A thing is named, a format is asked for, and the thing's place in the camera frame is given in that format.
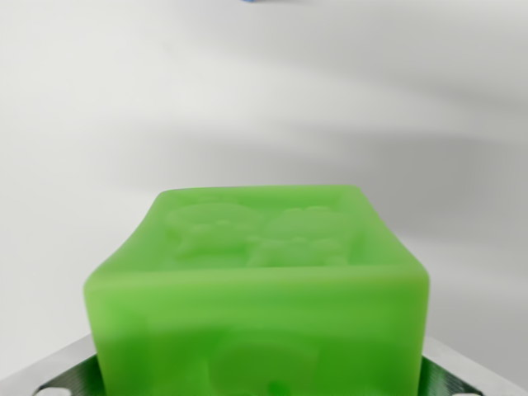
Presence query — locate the black-padded silver gripper right finger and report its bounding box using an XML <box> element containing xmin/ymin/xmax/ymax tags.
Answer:
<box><xmin>417</xmin><ymin>335</ymin><xmax>528</xmax><ymax>396</ymax></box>

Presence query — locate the black-padded silver gripper left finger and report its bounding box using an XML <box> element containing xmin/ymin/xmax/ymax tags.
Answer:
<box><xmin>0</xmin><ymin>334</ymin><xmax>106</xmax><ymax>396</ymax></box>

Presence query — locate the green embossed cube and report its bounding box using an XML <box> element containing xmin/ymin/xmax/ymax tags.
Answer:
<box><xmin>82</xmin><ymin>184</ymin><xmax>431</xmax><ymax>396</ymax></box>

